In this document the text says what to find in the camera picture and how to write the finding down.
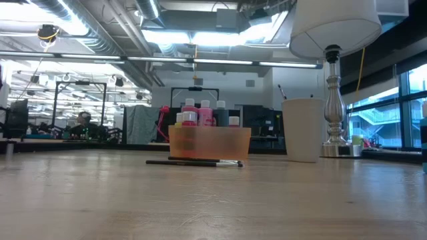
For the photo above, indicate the dark background monitor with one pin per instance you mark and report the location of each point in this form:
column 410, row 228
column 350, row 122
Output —
column 18, row 116

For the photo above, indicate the small grey post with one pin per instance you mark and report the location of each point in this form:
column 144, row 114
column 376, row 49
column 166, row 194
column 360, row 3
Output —
column 10, row 149

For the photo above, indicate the black gantry frame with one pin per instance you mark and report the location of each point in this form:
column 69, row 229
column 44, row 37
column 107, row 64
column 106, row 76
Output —
column 195, row 88
column 81, row 82

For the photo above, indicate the white paper cup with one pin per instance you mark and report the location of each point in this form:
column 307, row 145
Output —
column 303, row 133

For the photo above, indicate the pale yellow small paint bottle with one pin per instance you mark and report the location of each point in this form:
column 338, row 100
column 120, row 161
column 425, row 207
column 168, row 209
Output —
column 179, row 118

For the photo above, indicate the small green object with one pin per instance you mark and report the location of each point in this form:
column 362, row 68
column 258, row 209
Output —
column 357, row 139

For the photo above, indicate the orange translucent plastic bin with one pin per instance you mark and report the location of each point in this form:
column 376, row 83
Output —
column 210, row 143

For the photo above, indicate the silver ceiling duct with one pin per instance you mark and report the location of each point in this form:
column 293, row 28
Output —
column 96, row 43

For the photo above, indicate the person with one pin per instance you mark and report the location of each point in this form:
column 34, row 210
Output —
column 85, row 126

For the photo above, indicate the dark grey large paint bottle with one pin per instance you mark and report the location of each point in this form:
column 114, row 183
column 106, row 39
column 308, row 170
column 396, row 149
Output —
column 221, row 111

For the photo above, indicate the black hanging spotlight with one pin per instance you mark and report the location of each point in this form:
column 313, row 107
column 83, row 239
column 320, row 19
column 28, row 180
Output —
column 119, row 81
column 139, row 96

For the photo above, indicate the small red object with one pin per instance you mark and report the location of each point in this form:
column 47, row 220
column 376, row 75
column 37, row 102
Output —
column 367, row 142

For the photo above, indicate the magenta small paint bottle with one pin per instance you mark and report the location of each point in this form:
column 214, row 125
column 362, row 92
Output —
column 234, row 121

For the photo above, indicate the grey ceiling box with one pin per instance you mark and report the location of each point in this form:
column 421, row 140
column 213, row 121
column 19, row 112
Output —
column 227, row 18

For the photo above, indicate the grey hanging cloth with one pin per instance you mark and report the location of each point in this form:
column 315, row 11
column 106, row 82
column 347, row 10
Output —
column 141, row 123

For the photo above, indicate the bright ceiling light panel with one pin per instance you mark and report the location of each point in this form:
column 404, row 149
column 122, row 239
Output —
column 213, row 38

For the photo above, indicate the red small paint bottle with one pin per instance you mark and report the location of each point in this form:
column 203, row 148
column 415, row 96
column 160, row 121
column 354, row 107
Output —
column 189, row 117

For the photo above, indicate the silver table lamp white shade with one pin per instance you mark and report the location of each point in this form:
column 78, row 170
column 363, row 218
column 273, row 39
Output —
column 333, row 26

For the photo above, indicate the black background screen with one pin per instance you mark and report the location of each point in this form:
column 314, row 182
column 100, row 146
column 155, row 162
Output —
column 175, row 115

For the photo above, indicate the long ceiling light strip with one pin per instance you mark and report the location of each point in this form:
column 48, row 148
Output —
column 156, row 59

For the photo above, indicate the coral large paint bottle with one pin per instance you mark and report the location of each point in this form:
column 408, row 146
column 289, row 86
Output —
column 191, row 105

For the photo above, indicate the black equipment rack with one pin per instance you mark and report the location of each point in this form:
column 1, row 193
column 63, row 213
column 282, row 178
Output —
column 263, row 126

